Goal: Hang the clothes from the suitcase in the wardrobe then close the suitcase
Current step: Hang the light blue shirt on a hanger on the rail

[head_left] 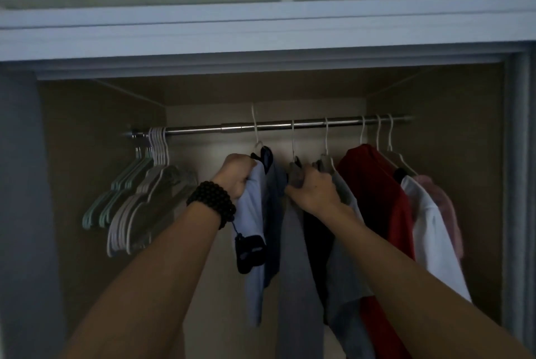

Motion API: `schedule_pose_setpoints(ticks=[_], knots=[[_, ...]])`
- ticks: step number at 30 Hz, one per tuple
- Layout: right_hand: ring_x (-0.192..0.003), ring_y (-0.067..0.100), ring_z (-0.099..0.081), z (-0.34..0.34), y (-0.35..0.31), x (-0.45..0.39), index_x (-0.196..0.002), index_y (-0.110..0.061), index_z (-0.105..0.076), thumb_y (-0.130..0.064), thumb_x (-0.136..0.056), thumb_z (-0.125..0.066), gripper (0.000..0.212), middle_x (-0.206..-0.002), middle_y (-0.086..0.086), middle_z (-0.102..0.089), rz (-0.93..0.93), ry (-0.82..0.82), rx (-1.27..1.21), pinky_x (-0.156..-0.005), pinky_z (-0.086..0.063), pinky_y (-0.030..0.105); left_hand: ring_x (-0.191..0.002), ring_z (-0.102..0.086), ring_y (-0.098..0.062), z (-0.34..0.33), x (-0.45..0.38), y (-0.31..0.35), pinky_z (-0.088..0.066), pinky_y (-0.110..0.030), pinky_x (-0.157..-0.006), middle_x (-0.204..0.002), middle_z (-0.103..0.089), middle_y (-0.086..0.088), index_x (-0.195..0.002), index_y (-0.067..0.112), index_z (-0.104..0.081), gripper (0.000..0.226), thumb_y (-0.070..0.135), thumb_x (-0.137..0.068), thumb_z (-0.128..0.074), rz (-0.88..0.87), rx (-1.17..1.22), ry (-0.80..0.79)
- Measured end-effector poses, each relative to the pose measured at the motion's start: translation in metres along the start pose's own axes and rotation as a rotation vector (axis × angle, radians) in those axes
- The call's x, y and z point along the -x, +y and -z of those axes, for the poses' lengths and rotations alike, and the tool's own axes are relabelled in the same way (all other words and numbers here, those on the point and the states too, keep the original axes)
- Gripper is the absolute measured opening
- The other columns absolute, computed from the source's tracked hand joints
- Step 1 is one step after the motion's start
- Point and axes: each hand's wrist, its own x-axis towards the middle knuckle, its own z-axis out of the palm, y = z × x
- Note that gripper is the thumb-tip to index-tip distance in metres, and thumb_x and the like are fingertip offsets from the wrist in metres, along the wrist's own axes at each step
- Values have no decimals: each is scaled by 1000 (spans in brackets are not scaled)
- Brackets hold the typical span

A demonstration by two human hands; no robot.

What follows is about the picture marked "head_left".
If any person's left forearm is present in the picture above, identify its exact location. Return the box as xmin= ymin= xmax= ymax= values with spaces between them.
xmin=63 ymin=200 xmax=223 ymax=359

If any grey shirt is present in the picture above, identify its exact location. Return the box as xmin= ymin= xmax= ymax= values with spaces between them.
xmin=316 ymin=154 xmax=377 ymax=359

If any long grey garment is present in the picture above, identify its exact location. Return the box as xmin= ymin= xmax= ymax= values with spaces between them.
xmin=276 ymin=157 xmax=326 ymax=359

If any white wardrobe frame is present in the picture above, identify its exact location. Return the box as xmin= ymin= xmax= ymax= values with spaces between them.
xmin=0 ymin=0 xmax=536 ymax=81

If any black bead bracelet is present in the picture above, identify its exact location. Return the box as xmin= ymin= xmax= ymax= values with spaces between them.
xmin=186 ymin=181 xmax=238 ymax=230

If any white shirt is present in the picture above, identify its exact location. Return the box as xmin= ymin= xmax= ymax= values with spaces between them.
xmin=400 ymin=175 xmax=472 ymax=303

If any grey sliding wardrobe door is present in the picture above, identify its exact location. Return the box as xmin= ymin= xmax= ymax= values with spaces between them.
xmin=0 ymin=70 xmax=68 ymax=359
xmin=502 ymin=43 xmax=536 ymax=359

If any person's left hand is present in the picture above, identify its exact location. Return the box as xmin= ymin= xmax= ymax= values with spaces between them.
xmin=210 ymin=153 xmax=258 ymax=204

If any person's right forearm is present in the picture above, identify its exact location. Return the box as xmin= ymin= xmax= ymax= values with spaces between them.
xmin=313 ymin=204 xmax=533 ymax=359

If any person's right hand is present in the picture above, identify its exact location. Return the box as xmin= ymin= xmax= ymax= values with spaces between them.
xmin=285 ymin=162 xmax=348 ymax=218

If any metal closet rod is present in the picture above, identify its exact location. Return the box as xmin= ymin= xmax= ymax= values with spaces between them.
xmin=125 ymin=115 xmax=414 ymax=138

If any red shirt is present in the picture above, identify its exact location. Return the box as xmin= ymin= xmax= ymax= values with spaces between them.
xmin=335 ymin=144 xmax=416 ymax=359

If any bunch of empty plastic hangers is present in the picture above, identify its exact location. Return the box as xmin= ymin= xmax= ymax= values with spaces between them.
xmin=82 ymin=126 xmax=200 ymax=259

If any light blue and navy shirt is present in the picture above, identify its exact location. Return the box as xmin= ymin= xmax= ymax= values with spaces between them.
xmin=234 ymin=146 xmax=286 ymax=328

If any pink garment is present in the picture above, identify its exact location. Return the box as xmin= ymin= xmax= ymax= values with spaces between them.
xmin=412 ymin=175 xmax=465 ymax=260

